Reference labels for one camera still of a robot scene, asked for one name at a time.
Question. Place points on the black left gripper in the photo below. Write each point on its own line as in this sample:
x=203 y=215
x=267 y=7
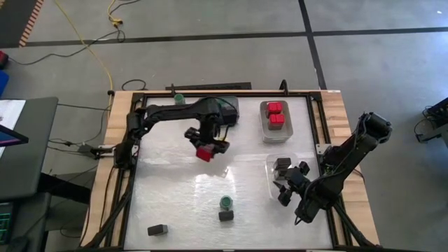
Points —
x=209 y=141

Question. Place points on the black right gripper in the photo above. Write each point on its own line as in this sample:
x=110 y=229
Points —
x=302 y=187

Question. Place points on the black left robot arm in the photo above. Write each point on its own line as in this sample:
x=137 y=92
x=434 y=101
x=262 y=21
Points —
x=168 y=110

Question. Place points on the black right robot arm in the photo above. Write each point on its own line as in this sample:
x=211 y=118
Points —
x=350 y=154

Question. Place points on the clear plastic bin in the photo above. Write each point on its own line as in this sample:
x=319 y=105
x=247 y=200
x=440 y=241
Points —
x=270 y=175

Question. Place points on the translucent grey plastic bin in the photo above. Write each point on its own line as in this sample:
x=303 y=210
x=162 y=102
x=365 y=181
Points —
x=232 y=117

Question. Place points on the white plastic bin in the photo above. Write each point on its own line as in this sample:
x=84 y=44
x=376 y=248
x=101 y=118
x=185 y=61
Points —
x=280 y=137

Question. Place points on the black equipment cart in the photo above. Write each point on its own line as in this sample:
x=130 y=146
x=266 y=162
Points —
x=439 y=112

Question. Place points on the grey desk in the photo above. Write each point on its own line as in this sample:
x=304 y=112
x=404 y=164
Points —
x=35 y=157

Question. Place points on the dark tablet screen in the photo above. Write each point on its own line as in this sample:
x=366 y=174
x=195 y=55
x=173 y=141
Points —
x=10 y=138

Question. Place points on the white paper sheet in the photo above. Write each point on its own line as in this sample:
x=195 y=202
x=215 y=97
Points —
x=10 y=112

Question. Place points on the blue plastic bin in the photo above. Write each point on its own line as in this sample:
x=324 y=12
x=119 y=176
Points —
x=3 y=82

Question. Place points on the black keyboard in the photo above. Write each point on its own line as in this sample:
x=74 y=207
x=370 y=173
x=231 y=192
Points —
x=5 y=224

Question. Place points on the red black box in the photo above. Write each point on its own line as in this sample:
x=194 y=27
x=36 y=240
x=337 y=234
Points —
x=3 y=59

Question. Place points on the black mat orange striped edge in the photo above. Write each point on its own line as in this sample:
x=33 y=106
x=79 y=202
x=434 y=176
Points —
x=14 y=21

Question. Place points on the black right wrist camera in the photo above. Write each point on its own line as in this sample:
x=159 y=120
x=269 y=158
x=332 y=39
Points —
x=297 y=177

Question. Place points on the black aluminium table frame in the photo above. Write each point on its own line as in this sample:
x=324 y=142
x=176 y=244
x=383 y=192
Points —
x=252 y=95

